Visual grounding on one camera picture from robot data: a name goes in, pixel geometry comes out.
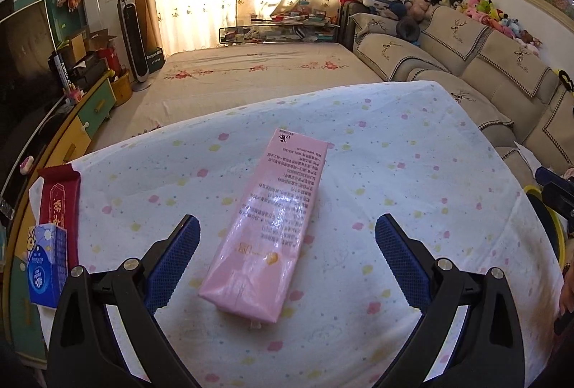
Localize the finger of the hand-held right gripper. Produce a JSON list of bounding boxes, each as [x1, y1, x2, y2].
[[535, 166, 568, 188]]

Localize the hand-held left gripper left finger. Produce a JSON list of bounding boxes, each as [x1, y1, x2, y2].
[[47, 214, 202, 388]]

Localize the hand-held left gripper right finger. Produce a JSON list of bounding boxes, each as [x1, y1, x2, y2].
[[375, 213, 525, 388]]

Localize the yellow-rimmed black trash bin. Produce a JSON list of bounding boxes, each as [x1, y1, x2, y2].
[[524, 185, 566, 269]]

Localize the pink tissue pack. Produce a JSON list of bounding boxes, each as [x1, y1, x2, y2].
[[199, 127, 328, 324]]

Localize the person's right hand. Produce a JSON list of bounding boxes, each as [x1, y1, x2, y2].
[[558, 262, 574, 313]]

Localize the black and yellow plush toy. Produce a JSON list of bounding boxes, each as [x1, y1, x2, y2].
[[555, 69, 574, 94]]

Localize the blue tissue packet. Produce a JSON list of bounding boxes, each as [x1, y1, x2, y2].
[[27, 224, 68, 309]]

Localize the dark red long packet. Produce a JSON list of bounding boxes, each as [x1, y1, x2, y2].
[[38, 163, 82, 269]]

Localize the beige sofa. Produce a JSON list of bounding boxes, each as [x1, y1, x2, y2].
[[347, 4, 574, 192]]

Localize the row of plush toys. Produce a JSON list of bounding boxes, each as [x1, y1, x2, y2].
[[447, 0, 544, 58]]

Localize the floral bed sheet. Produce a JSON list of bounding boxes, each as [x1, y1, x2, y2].
[[89, 42, 396, 152]]

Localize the dark round cushion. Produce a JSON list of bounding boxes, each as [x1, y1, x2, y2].
[[396, 17, 421, 42]]

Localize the pink plush bear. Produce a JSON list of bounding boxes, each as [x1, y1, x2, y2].
[[405, 0, 434, 20]]

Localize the tower fan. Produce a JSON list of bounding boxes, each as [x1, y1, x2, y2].
[[117, 0, 154, 91]]

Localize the open cardboard boxes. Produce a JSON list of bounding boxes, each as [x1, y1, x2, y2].
[[56, 29, 120, 89]]

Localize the large flat television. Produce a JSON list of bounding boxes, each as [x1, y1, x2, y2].
[[0, 0, 60, 138]]

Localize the cluttered glass coffee table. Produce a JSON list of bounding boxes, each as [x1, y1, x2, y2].
[[218, 15, 342, 47]]

